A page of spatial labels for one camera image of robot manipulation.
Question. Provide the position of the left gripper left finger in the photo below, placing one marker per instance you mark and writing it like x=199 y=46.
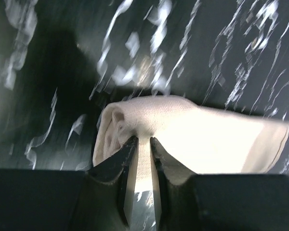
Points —
x=99 y=199

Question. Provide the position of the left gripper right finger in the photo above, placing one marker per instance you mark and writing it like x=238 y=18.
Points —
x=186 y=201

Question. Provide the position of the beige cloth napkin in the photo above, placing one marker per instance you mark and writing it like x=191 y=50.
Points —
x=206 y=140

